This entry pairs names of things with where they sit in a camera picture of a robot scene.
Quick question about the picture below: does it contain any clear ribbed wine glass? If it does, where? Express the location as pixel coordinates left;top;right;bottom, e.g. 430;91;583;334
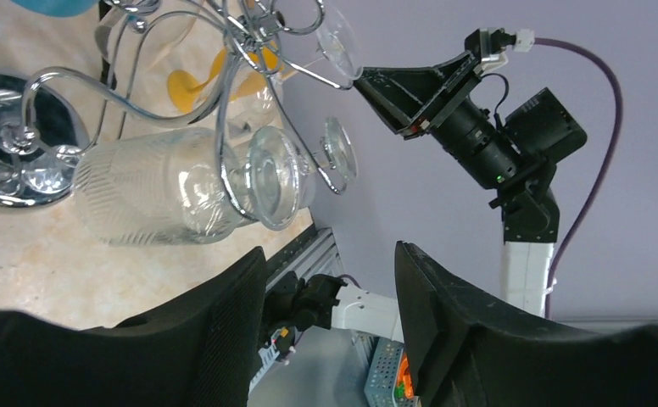
72;125;301;246

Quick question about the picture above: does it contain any yellow plastic wine glass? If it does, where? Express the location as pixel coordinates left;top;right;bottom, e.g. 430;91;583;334
165;42;285;114

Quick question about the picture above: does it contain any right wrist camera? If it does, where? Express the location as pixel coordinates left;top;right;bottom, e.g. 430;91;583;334
464;28;535;64

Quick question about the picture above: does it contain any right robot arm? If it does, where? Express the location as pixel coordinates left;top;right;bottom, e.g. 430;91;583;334
352;51;587;317

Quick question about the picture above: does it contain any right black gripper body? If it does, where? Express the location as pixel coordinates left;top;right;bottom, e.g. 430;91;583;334
396;51;480;138

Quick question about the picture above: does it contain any black front rail base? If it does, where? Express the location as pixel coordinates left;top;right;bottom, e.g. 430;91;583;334
250;224;415;407

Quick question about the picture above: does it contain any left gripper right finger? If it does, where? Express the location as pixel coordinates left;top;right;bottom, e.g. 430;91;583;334
394;241;658;406

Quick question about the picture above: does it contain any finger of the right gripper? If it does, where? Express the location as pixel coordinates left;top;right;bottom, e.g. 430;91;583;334
353;56;468;136

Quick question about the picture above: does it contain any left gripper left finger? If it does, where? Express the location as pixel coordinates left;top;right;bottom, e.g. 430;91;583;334
0;248;266;406

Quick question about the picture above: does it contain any chrome wine glass rack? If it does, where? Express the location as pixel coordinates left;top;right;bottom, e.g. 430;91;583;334
0;0;358;210

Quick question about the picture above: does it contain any blue plastic wine glass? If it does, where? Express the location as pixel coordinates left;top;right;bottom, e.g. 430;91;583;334
11;0;98;18

